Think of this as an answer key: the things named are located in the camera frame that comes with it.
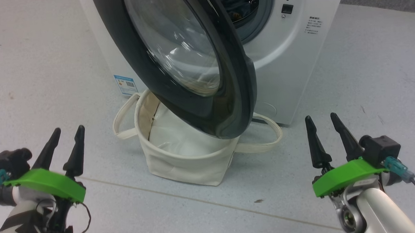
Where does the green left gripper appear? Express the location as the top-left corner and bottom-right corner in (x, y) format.
(1, 125), (88, 206)

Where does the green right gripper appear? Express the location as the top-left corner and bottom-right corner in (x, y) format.
(304, 110), (390, 198)

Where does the black glass washing machine door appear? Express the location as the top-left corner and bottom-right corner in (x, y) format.
(91, 0), (259, 145)

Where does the white washing machine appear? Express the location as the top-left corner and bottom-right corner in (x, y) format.
(78, 0), (352, 135)

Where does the cream fabric laundry basket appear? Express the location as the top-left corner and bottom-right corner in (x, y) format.
(111, 84), (285, 191)

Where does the round filter cover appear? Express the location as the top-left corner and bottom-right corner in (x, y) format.
(253, 100), (278, 121)

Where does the blue energy label sticker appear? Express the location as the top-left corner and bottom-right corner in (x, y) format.
(114, 74), (139, 97)

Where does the printed text sticker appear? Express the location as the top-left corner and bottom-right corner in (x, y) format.
(304, 16), (323, 35)

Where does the thin black left gripper wire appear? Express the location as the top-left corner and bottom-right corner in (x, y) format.
(70, 202), (92, 233)

